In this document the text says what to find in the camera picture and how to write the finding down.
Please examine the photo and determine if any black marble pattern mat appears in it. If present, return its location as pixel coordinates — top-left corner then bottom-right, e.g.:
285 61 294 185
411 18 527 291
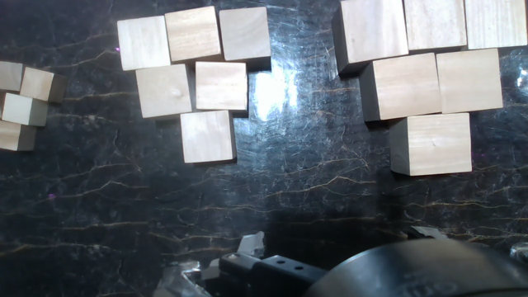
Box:
0 0 528 297

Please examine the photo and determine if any small wooden cube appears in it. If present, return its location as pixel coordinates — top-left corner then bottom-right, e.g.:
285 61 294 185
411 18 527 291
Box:
0 60 24 93
0 119 37 153
0 92 50 127
19 66 68 104

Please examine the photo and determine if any large wooden cube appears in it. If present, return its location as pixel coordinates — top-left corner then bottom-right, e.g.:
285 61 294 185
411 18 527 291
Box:
436 48 504 115
332 0 410 76
389 112 474 177
464 0 528 50
358 52 443 123
403 0 469 52

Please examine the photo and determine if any medium wooden cube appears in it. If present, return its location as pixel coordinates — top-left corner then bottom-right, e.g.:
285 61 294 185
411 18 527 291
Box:
164 5 224 64
134 63 194 120
116 15 172 72
218 6 272 72
194 60 249 119
179 109 238 166

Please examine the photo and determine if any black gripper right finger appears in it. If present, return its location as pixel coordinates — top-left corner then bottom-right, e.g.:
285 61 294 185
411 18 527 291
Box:
408 225 450 243

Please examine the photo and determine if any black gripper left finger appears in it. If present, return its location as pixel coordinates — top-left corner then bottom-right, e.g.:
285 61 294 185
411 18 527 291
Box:
205 230 329 297

